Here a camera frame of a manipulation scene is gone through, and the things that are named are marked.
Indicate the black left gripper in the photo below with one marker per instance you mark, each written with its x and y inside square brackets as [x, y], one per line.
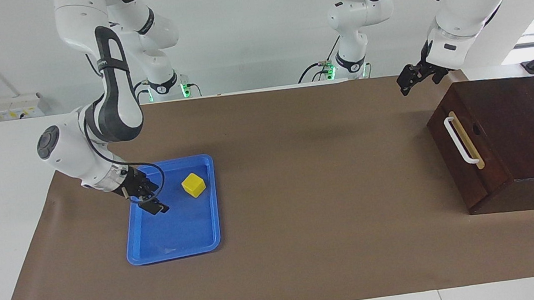
[434, 69]

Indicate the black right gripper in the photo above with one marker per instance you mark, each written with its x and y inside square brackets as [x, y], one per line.
[138, 185]

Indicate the yellow cube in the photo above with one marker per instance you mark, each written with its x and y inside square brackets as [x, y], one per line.
[193, 186]

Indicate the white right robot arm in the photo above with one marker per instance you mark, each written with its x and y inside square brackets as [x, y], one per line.
[113, 102]

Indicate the blue plastic tray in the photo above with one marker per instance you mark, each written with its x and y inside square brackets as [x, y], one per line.
[180, 225]

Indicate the dark brown wooden cabinet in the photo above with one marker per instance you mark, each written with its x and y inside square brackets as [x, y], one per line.
[524, 115]

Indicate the brown table mat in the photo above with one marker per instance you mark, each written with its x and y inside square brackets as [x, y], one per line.
[304, 216]

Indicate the white wall outlet box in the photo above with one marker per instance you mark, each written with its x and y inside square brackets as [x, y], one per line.
[18, 108]

